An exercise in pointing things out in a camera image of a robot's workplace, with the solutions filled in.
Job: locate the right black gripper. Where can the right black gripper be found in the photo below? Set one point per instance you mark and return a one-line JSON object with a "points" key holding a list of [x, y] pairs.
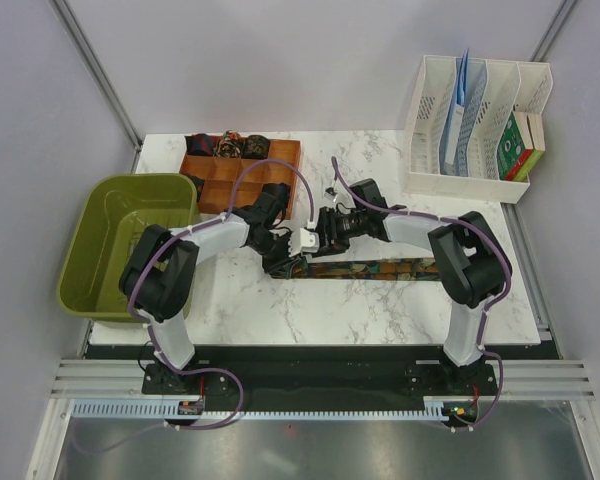
{"points": [[330, 240]]}

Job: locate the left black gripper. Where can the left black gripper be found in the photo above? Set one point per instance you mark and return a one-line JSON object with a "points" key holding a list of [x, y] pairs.
{"points": [[281, 268]]}

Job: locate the floral brown green tie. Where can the floral brown green tie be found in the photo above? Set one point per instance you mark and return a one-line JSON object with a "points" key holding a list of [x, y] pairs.
{"points": [[402, 269]]}

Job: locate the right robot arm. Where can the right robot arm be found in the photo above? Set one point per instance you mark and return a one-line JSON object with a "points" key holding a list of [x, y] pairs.
{"points": [[473, 268]]}

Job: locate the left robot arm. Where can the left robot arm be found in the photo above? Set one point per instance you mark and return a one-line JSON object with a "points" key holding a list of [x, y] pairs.
{"points": [[158, 277]]}

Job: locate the wooden compartment tray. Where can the wooden compartment tray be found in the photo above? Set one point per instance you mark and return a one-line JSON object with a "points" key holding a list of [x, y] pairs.
{"points": [[214, 177]]}

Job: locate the rolled dark gold tie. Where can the rolled dark gold tie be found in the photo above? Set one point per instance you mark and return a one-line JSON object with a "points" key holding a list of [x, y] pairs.
{"points": [[256, 147]]}

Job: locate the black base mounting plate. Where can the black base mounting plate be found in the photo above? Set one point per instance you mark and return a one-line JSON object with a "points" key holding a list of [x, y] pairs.
{"points": [[322, 377]]}

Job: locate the rolled multicolour patterned tie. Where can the rolled multicolour patterned tie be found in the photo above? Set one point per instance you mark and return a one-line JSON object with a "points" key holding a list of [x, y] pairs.
{"points": [[229, 145]]}

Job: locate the rolled navy red tie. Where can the rolled navy red tie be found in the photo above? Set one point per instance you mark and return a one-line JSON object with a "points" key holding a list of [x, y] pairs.
{"points": [[200, 144]]}

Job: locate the blue paper folder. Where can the blue paper folder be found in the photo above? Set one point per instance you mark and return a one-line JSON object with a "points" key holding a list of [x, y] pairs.
{"points": [[467, 96]]}

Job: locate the olive green plastic basket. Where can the olive green plastic basket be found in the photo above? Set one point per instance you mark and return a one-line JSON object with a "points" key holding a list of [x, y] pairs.
{"points": [[116, 213]]}

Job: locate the white plastic file organizer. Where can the white plastic file organizer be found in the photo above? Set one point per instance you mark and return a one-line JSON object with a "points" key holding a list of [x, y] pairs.
{"points": [[512, 86]]}

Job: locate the green white book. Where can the green white book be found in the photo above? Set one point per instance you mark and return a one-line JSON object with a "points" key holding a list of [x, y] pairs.
{"points": [[515, 145]]}

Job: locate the red spine book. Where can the red spine book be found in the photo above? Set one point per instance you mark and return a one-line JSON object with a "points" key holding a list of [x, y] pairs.
{"points": [[536, 130]]}

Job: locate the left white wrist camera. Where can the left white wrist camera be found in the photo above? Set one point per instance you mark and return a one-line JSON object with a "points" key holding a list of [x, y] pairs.
{"points": [[303, 241]]}

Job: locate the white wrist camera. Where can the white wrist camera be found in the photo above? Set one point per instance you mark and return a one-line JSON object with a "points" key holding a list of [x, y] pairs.
{"points": [[303, 241], [332, 195]]}

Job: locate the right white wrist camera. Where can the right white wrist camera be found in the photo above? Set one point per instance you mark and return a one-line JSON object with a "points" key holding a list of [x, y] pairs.
{"points": [[332, 195]]}

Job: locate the white slotted cable duct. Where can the white slotted cable duct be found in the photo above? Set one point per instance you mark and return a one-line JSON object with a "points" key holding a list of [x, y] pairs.
{"points": [[177, 410]]}

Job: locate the aluminium rail frame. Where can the aluminium rail frame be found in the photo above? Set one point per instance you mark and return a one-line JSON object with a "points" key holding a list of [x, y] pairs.
{"points": [[518, 380]]}

